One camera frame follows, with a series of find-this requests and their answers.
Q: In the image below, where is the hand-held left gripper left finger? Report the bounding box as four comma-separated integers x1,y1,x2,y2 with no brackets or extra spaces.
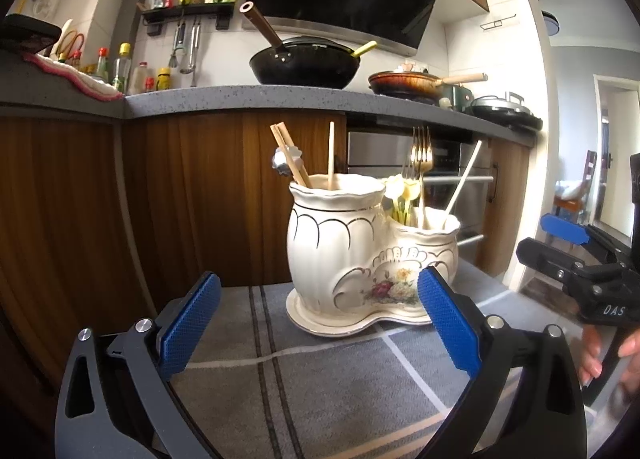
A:
55,270,223,459

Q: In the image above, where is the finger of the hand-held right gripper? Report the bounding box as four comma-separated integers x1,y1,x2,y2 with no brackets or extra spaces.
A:
516,237,608,300
540,213,632,270

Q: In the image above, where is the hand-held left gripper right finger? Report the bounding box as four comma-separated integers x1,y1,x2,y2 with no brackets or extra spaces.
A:
415,265,587,459

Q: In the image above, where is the cream floral ceramic utensil holder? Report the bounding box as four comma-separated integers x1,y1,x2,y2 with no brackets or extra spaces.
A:
286,173,461,327

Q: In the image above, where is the yellow spoon with green handle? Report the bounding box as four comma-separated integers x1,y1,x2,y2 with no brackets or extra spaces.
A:
384,174,407,227
402,179,422,227

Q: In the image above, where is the metal fork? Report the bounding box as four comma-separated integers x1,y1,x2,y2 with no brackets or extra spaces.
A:
411,126,426,230
420,126,434,230

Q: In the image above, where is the flower-shaped metal spoon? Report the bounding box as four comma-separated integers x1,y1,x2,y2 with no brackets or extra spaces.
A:
271,145,307,176

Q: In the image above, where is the person's right hand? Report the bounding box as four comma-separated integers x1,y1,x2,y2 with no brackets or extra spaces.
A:
579,326,640,420

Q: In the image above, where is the wooden chair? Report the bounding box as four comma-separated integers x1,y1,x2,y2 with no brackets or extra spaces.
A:
552,149,598,250

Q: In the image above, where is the grey plaid tablecloth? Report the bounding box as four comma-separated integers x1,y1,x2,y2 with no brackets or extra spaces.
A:
165,259,591,459

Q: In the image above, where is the wooden base cabinet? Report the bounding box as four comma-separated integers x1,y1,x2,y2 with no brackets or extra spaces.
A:
0,111,531,390

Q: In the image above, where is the dark green appliance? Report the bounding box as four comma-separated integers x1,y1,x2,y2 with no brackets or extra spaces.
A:
451,84,476,112

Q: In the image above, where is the brown frying pan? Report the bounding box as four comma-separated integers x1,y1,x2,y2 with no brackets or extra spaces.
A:
368,70,488,102

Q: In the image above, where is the grey speckled countertop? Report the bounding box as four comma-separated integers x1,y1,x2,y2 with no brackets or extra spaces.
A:
0,51,538,147

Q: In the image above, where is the white plastic jug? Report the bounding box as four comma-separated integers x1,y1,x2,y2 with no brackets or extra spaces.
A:
129,61,151,96

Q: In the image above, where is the pink-trimmed white cloth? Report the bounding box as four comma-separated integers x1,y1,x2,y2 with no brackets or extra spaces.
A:
22,53,125,102

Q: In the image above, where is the yellow-capped oil bottle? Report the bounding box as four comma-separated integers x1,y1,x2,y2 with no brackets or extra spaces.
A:
112,43,133,92

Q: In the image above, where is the hanging metal kitchen tool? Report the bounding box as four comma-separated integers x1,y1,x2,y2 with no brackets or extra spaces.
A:
169,21,187,68

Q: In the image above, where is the black wok with wooden handle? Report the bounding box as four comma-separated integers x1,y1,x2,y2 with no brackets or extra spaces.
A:
239,1,363,90

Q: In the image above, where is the black wall spice shelf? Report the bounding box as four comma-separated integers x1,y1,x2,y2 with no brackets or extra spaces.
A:
140,3,236,37

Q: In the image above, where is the white-handled knife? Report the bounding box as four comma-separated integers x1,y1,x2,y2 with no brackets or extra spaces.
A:
55,19,74,56

